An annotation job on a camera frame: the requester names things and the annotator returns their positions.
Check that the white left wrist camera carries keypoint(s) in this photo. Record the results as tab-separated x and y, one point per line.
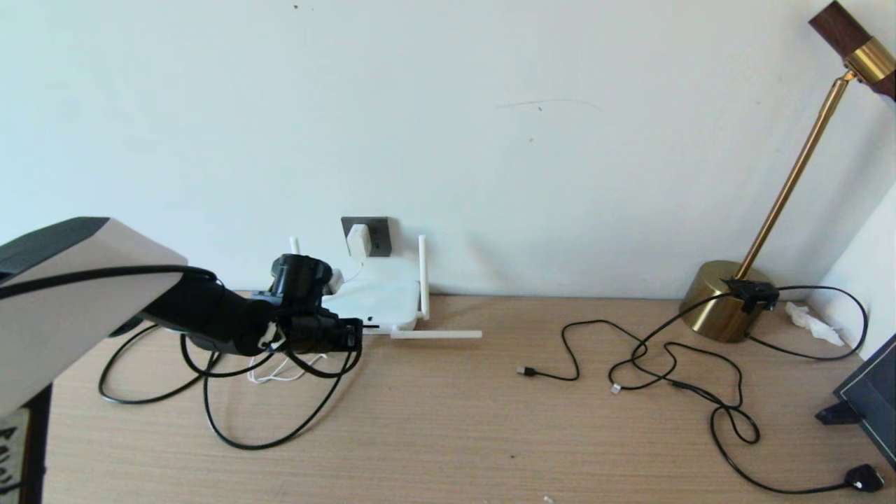
334	280

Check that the gold desk lamp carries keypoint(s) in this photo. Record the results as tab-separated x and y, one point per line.
714	308

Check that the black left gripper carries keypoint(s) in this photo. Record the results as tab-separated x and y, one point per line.
302	288

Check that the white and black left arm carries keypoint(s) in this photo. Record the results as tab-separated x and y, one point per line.
70	297

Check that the crumpled white tissue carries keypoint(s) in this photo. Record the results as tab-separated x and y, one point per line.
812	325

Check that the white router with antennas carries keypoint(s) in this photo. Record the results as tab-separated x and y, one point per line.
388	297

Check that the black clip stand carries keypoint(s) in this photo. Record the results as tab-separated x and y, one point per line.
836	414

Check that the black clip on lamp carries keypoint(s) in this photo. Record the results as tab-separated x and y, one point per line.
749	292

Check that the white power adapter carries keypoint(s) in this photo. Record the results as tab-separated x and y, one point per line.
359	240

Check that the grey wall socket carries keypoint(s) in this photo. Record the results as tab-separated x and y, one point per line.
381	241

